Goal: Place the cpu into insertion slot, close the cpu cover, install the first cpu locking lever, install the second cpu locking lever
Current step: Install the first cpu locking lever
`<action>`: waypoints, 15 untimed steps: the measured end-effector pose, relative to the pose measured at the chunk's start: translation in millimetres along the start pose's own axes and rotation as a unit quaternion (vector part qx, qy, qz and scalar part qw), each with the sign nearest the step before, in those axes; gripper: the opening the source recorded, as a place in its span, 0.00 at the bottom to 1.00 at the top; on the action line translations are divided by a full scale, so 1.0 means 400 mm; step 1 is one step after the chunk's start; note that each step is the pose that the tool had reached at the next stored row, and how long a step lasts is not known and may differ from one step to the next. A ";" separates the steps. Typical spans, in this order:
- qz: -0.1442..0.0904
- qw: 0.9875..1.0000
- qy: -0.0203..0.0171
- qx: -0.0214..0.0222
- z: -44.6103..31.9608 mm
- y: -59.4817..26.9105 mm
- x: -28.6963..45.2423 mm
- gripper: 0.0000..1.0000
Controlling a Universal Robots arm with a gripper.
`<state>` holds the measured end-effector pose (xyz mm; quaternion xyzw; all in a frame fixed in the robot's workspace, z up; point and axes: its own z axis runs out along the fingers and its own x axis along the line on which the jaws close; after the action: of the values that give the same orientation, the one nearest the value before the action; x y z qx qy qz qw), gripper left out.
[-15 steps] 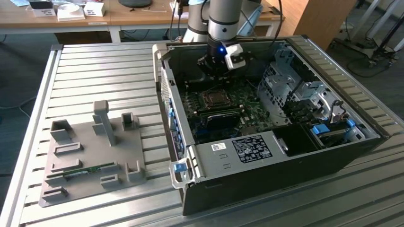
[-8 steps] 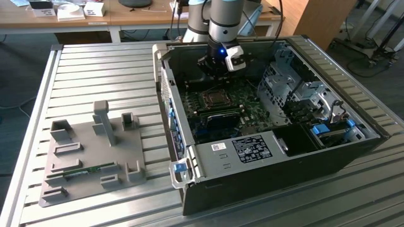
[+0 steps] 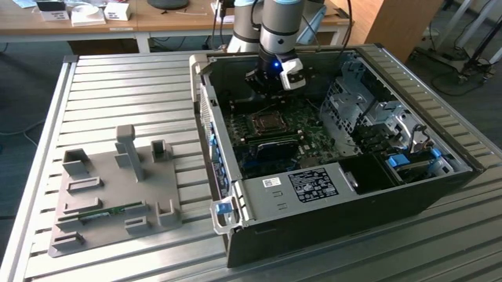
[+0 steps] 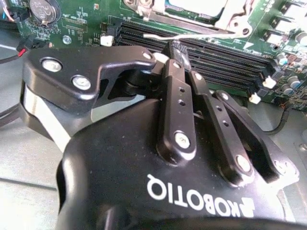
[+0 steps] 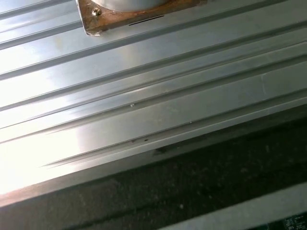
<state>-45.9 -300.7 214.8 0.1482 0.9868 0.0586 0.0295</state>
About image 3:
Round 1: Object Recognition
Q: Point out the wooden cabinet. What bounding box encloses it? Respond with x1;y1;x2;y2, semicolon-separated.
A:
364;0;446;64

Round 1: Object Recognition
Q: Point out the white printed box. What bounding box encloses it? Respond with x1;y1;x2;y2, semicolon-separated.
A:
39;10;71;22
105;2;133;22

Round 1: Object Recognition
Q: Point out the grey case handle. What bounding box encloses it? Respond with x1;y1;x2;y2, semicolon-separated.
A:
210;195;244;236

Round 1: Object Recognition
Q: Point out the wheeled equipment stand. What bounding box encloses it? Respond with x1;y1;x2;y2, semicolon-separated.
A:
408;0;502;96

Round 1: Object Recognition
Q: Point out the pale blue teach pendant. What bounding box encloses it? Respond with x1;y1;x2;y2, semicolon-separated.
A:
296;5;329;45

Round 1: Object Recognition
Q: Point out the small black device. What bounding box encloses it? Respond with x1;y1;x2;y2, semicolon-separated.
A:
38;1;66;12

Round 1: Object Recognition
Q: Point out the green motherboard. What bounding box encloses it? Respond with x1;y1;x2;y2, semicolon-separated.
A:
224;98;342;180

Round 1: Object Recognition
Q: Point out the green RAM stick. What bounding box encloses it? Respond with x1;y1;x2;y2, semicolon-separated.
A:
78;205;129;221

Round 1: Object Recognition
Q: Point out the grey power supply unit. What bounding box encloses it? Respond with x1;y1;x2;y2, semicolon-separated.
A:
230;163;358;230

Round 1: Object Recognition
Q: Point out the wooden desk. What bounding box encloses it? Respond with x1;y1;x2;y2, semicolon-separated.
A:
0;0;357;55

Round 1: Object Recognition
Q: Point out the open black PC case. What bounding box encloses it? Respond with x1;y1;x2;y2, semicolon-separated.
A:
189;43;502;268

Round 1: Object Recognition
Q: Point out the CPU socket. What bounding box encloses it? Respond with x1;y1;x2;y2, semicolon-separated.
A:
250;111;290;135

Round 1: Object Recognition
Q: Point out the black wire bundle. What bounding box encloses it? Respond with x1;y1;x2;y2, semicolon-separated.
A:
406;123;434;155

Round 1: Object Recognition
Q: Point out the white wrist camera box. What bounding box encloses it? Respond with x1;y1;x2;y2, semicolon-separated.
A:
280;57;308;90

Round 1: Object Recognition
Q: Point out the dark round object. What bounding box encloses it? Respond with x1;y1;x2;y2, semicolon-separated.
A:
147;0;190;9

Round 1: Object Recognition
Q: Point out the black RAM slot row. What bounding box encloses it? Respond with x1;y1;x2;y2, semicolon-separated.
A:
244;131;304;145

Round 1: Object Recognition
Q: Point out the grey parts rack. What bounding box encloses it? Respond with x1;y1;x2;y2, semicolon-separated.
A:
47;125;183;259

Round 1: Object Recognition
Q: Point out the thin black hanging cable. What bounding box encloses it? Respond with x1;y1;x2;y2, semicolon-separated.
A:
210;0;232;54

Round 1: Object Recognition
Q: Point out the blue disk carrier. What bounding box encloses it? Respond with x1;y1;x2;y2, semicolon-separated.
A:
386;155;412;170

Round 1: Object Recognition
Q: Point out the metal drive cage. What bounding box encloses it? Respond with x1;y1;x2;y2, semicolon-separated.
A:
320;54;417;156

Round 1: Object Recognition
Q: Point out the thick black camera cable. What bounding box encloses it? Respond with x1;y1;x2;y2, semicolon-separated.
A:
298;0;353;59

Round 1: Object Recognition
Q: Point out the white round dish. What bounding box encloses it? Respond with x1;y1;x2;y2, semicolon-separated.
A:
70;5;107;27

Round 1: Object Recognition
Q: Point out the black graphics card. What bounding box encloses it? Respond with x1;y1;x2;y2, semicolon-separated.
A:
249;139;300;162

